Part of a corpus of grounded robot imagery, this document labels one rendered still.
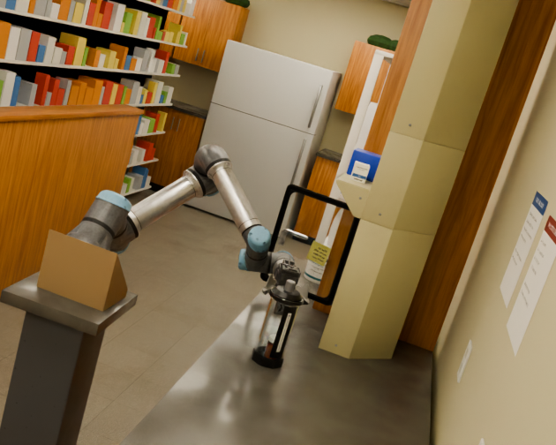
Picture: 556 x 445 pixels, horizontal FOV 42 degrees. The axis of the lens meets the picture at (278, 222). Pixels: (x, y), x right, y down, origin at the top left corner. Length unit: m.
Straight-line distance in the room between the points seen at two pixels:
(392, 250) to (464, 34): 0.71
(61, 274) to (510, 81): 1.65
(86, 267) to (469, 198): 1.37
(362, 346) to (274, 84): 5.15
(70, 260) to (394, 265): 1.04
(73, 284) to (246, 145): 5.29
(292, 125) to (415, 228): 5.01
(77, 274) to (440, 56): 1.30
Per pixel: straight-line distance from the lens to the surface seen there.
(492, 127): 2.68
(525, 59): 2.69
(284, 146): 7.37
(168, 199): 2.55
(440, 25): 2.32
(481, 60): 2.40
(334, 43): 7.97
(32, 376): 2.44
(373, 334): 2.50
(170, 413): 1.84
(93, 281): 2.28
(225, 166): 2.48
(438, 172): 2.40
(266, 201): 7.47
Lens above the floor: 1.85
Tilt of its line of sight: 13 degrees down
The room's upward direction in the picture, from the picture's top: 17 degrees clockwise
